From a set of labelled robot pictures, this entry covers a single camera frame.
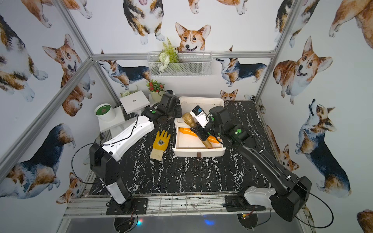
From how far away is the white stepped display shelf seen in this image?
2.93ft

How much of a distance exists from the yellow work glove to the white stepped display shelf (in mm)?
233

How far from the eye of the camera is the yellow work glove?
0.92 metres
